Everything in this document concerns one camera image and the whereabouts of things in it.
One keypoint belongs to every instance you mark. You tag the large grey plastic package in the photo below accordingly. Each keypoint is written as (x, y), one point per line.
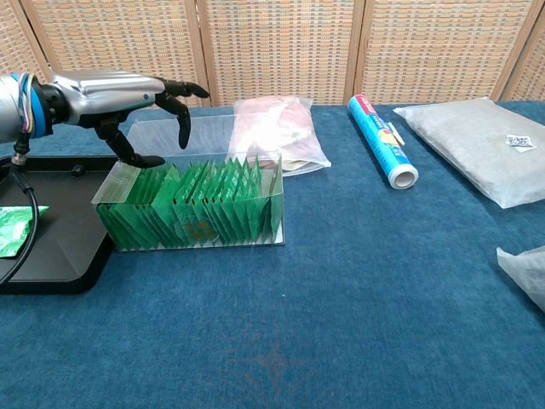
(468, 140)

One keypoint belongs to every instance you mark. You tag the green packet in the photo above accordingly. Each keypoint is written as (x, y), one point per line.
(13, 230)

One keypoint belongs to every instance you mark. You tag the clear box of green sachets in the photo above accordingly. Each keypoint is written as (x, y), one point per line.
(230, 200)

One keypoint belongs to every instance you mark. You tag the clear zip bag pink contents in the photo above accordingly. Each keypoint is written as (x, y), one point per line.
(289, 128)

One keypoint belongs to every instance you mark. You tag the clear box of green packets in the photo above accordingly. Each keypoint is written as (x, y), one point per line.
(255, 204)

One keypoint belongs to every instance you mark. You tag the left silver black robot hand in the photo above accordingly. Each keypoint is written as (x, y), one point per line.
(106, 93)

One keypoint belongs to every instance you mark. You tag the woven wicker folding screen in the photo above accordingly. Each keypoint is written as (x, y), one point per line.
(277, 42)

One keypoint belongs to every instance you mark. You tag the blue table cloth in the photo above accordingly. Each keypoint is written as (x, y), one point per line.
(298, 341)

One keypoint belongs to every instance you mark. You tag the small frosted grey bag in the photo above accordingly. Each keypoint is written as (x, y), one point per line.
(528, 272)

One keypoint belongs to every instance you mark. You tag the black plastic tray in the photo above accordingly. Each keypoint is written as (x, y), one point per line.
(64, 264)

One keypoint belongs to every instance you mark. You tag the blue cling film roll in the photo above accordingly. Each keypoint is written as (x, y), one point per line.
(379, 132)

